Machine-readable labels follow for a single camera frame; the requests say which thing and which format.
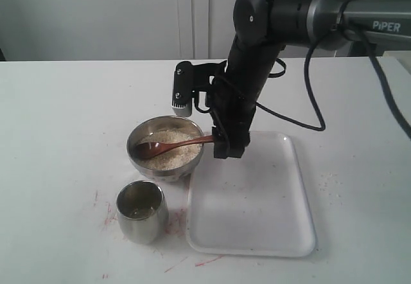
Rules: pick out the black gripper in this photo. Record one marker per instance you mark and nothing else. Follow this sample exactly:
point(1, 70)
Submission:
point(232, 97)

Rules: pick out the brown wooden spoon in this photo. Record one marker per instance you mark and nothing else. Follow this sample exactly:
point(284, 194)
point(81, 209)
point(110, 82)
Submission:
point(148, 150)

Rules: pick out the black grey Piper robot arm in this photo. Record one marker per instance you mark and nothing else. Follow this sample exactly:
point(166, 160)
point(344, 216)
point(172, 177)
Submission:
point(264, 27)

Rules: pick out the steel bowl with rice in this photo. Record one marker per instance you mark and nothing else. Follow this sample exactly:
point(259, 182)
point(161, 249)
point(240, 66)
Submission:
point(175, 164)

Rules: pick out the small steel cup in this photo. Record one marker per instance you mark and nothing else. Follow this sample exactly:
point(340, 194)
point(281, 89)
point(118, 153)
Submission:
point(142, 211)

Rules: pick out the white plastic tray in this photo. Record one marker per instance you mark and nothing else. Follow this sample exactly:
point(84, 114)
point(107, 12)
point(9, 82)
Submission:
point(254, 205)

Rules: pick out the white cabinet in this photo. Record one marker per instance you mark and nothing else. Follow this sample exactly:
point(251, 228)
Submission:
point(116, 29)

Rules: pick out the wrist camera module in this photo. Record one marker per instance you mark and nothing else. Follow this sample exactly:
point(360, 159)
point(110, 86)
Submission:
point(182, 94)

